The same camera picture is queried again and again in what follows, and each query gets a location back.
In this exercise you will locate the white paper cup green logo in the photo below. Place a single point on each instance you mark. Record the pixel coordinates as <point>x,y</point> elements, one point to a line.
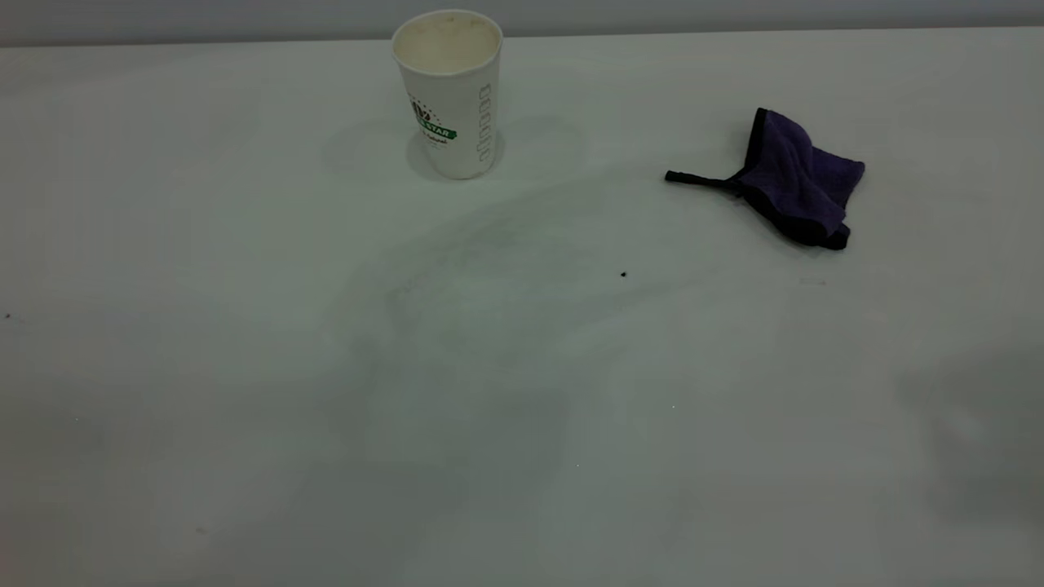
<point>453,98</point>

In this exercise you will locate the purple microfiber cloth black trim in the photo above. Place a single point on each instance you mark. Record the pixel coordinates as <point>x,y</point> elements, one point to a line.
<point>799,183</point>

